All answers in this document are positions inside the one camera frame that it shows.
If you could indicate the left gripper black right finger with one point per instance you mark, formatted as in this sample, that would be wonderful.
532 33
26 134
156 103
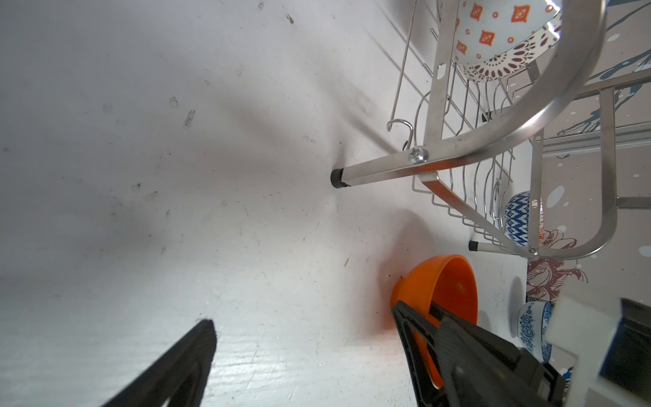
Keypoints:
468 376

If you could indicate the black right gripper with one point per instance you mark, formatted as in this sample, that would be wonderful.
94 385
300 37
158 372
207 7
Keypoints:
529 371

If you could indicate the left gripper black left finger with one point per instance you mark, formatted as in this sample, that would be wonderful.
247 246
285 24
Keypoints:
179 377

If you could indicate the orange plastic bowl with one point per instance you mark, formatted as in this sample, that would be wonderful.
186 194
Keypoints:
446 280

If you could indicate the steel wire dish rack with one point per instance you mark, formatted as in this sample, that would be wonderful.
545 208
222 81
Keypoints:
564 80

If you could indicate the white lattice pattern bowl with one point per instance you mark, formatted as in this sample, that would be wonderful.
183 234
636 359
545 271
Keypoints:
519 57

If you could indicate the blue white floral bowl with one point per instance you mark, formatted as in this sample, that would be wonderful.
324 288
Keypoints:
532 323

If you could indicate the dark blue geometric bowl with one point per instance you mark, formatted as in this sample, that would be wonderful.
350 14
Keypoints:
517 218

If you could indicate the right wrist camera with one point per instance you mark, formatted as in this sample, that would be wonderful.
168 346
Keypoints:
609 336

